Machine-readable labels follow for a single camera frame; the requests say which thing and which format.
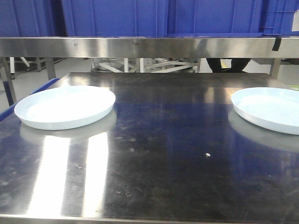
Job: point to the light blue plate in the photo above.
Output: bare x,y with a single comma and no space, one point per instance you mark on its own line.
274,109
65,107

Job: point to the steel shelf leg right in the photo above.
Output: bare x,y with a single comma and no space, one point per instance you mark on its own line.
275,67

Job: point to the steel shelf leg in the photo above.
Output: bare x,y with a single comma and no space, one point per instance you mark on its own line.
275,67
7,81

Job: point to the steel shelf leg left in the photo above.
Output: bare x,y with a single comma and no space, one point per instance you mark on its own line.
7,81

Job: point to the right blue plastic crate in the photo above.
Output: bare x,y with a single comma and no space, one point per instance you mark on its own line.
214,18

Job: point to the blue plastic crate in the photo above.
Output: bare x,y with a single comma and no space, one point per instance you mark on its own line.
28,18
214,18
115,18

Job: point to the middle blue plastic crate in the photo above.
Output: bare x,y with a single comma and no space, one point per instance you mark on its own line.
115,18

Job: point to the black tape strip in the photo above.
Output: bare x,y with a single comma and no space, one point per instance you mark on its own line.
277,44

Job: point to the far right blue crate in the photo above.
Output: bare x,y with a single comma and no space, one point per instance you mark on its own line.
277,17

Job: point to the left blue plastic crate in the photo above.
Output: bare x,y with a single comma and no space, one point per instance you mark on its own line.
28,18

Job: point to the white label on crate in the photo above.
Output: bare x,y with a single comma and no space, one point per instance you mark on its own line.
295,22

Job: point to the white metal frame background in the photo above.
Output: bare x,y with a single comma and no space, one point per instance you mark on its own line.
143,65

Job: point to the stainless steel shelf rail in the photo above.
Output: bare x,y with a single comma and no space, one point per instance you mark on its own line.
148,47

